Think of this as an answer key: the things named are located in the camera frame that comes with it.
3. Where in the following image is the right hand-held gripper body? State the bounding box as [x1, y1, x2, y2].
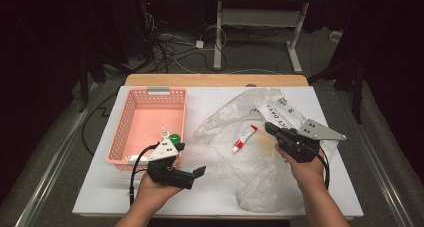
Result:
[276, 119, 347, 164]

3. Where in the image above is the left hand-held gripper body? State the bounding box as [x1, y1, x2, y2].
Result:
[146, 137, 196, 190]

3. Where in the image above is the person's right hand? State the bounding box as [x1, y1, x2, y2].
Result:
[274, 143, 328, 192]

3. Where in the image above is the person's left hand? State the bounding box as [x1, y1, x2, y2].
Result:
[136, 171, 183, 210]

